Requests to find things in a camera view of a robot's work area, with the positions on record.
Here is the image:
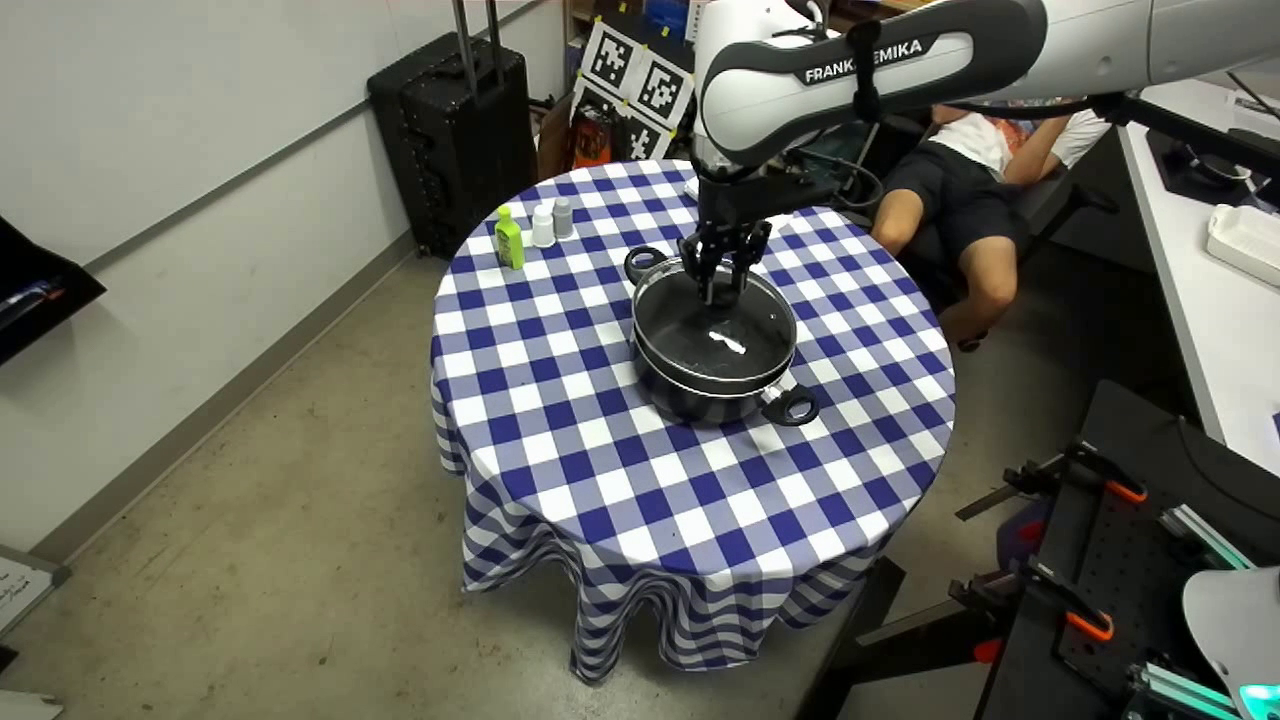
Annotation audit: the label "black equipment stand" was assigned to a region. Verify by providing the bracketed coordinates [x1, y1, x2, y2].
[797, 376, 1280, 720]

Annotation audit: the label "blue white checkered tablecloth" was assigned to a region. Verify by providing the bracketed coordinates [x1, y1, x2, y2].
[422, 156, 965, 688]

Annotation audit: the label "black white tag boards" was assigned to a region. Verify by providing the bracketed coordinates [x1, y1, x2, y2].
[565, 13, 709, 167]

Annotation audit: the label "person in black shorts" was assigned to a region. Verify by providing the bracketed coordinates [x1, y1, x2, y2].
[867, 99, 1139, 355]

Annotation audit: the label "white desk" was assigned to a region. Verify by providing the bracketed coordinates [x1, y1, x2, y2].
[1116, 56, 1280, 481]

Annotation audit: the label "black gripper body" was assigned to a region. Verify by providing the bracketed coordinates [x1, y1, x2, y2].
[692, 167, 780, 254]

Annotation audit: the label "green plastic bottle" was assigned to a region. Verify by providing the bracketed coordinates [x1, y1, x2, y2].
[486, 200, 526, 273]

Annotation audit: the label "black cooking pot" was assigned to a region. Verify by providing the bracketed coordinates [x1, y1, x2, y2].
[620, 241, 822, 436]

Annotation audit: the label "orange handled black clamp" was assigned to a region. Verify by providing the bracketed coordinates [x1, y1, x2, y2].
[950, 436, 1153, 525]
[946, 555, 1119, 648]

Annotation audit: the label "black suitcase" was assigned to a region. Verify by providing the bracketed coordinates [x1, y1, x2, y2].
[365, 0, 544, 261]

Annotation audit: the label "glass lid with black knob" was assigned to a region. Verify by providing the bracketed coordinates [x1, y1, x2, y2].
[627, 261, 805, 394]

